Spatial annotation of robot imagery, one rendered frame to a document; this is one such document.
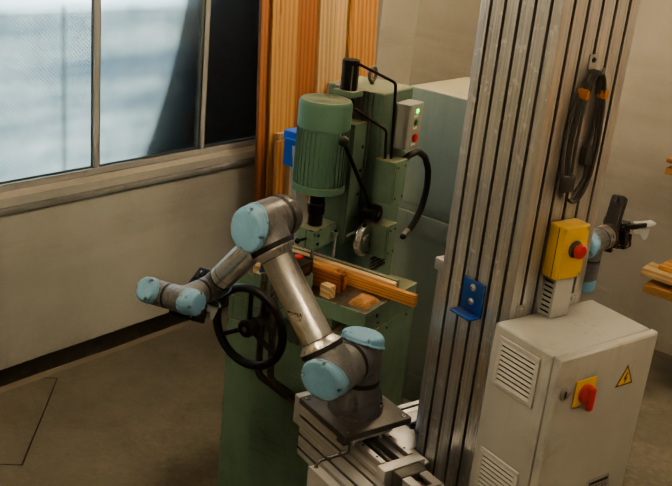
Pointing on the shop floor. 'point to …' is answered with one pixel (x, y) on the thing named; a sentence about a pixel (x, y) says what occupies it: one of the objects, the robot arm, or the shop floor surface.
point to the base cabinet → (253, 471)
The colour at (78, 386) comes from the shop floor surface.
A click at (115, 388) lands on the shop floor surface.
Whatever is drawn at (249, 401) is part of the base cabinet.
